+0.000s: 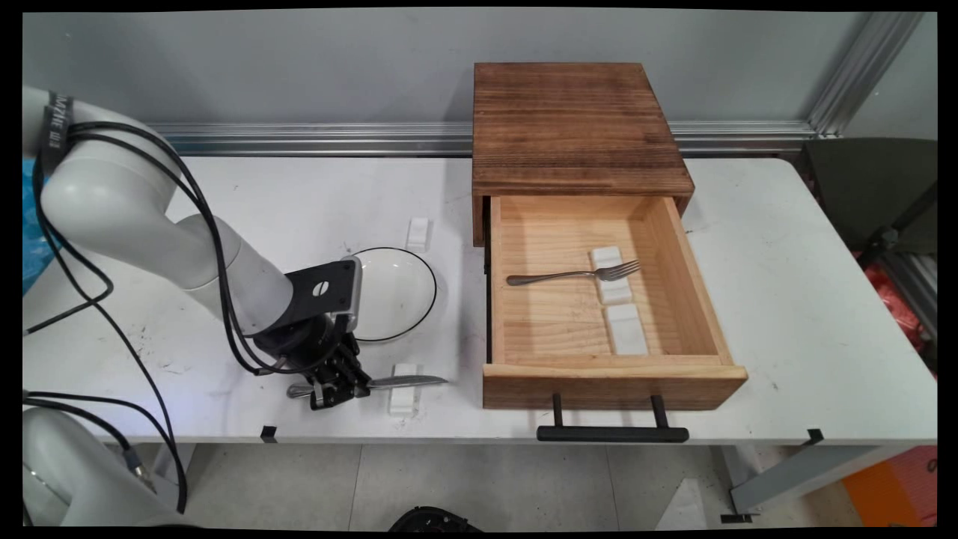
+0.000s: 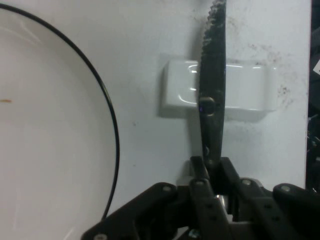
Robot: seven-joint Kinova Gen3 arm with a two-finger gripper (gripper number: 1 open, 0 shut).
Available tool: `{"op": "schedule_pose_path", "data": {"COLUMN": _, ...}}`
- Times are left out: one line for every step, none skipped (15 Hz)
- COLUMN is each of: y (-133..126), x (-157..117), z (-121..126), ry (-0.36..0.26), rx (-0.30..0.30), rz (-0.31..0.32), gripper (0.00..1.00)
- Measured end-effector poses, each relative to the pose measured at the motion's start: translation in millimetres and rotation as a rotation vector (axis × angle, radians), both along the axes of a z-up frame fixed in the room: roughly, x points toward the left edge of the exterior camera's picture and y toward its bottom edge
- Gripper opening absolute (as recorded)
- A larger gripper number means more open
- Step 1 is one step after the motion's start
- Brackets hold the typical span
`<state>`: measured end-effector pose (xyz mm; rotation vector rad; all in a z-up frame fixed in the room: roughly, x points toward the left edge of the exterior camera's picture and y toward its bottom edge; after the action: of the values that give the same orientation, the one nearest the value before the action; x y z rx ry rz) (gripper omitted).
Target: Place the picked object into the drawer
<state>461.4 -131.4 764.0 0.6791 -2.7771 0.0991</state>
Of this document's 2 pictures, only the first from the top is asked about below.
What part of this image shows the grey table leg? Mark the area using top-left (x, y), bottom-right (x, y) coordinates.
top-left (721, 445), bottom-right (885, 523)

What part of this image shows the black velcro strap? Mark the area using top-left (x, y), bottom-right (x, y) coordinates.
top-left (41, 90), bottom-right (76, 177)

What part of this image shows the red plastic bag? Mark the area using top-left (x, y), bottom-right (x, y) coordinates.
top-left (853, 251), bottom-right (938, 360)

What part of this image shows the white plate with black rim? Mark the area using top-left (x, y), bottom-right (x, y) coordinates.
top-left (346, 247), bottom-right (438, 344)

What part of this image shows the blue plastic bag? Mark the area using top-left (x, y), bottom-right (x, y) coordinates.
top-left (22, 157), bottom-right (59, 294)

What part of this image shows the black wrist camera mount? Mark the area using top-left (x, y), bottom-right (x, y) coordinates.
top-left (284, 256), bottom-right (364, 320)

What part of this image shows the silver fork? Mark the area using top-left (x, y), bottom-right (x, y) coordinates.
top-left (507, 260), bottom-right (642, 287)

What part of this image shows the dark wooden cabinet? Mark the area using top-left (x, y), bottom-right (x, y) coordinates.
top-left (472, 62), bottom-right (695, 248)

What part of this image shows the long aluminium frame rail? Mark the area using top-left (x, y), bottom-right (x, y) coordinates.
top-left (146, 120), bottom-right (817, 158)

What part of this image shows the short aluminium frame rail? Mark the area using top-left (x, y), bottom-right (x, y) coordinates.
top-left (883, 251), bottom-right (938, 334)

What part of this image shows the light wooden drawer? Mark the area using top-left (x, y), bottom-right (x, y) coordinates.
top-left (483, 195), bottom-right (749, 411)

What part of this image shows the slanted aluminium frame post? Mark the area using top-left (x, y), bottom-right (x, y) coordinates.
top-left (807, 11), bottom-right (925, 137)

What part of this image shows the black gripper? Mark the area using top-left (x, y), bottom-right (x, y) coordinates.
top-left (253, 313), bottom-right (373, 411)

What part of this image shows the silver serrated table knife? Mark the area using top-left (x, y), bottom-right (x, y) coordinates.
top-left (287, 374), bottom-right (450, 399)

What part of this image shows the black drawer handle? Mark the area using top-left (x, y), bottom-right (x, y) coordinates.
top-left (537, 394), bottom-right (690, 444)

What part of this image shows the orange box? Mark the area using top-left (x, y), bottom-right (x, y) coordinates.
top-left (842, 445), bottom-right (938, 527)

